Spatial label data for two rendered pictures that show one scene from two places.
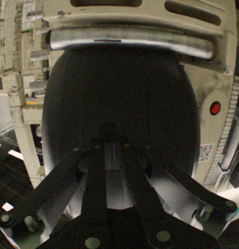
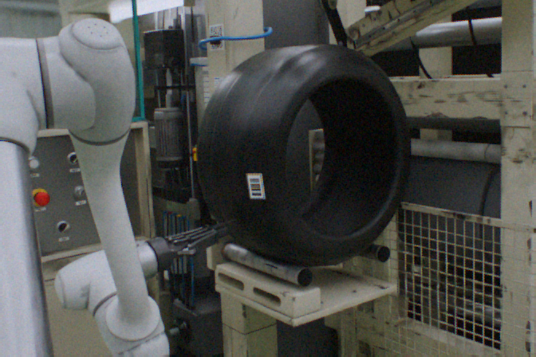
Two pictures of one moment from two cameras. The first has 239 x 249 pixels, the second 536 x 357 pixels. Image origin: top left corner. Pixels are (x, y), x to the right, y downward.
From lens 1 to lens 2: 150 cm
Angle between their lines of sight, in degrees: 56
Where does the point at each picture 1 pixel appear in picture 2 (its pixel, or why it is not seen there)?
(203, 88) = not seen: hidden behind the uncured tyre
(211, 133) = not seen: hidden behind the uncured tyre
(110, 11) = (264, 286)
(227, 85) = not seen: hidden behind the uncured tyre
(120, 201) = (220, 178)
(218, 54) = (219, 249)
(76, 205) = (238, 178)
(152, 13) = (248, 281)
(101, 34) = (273, 271)
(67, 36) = (288, 276)
